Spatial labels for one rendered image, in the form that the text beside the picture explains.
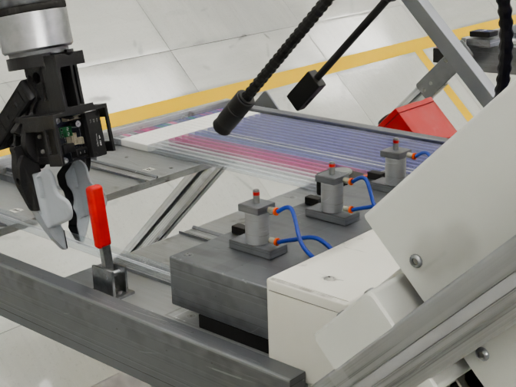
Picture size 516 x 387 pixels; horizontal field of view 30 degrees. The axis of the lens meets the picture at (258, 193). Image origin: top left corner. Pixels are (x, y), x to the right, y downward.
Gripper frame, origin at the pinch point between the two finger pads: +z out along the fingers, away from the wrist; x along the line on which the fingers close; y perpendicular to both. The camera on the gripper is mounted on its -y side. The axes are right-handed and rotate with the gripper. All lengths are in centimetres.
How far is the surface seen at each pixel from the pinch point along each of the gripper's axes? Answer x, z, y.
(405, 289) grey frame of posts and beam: -11, -1, 53
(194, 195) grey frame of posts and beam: 60, 11, -45
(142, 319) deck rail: -9.7, 4.2, 23.2
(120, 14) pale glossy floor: 122, -26, -131
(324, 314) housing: -7.9, 2.4, 42.9
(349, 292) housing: -6.1, 1.2, 44.1
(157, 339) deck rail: -9.9, 5.7, 25.1
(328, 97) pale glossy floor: 179, 10, -106
